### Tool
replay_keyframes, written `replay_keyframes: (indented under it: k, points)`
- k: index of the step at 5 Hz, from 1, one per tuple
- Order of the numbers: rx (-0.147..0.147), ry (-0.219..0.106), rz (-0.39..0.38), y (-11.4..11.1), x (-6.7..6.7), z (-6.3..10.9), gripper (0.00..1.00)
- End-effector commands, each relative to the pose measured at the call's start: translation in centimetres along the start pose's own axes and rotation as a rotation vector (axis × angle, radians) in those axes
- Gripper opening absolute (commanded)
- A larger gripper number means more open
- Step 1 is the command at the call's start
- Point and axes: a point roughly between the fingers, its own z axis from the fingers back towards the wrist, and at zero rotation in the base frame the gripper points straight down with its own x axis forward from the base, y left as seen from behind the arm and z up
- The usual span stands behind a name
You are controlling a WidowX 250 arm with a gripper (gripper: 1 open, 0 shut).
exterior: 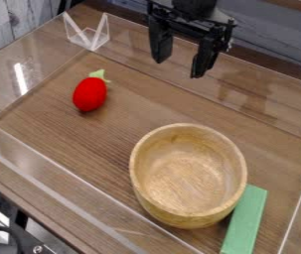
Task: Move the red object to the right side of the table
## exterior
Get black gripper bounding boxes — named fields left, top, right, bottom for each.
left=146, top=0, right=237, bottom=78

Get red plush strawberry toy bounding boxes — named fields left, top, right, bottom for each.
left=73, top=69, right=109, bottom=112

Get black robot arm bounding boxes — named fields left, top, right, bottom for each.
left=146, top=0, right=236, bottom=78

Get wooden bowl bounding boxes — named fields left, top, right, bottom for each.
left=129, top=123, right=248, bottom=229

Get green rectangular block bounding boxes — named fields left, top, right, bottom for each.
left=220, top=185, right=268, bottom=254

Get clear acrylic corner bracket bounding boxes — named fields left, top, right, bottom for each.
left=63, top=12, right=110, bottom=52

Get clear acrylic enclosure walls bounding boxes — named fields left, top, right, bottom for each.
left=0, top=3, right=301, bottom=254

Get black table leg bracket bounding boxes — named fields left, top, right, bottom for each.
left=10, top=209, right=57, bottom=254

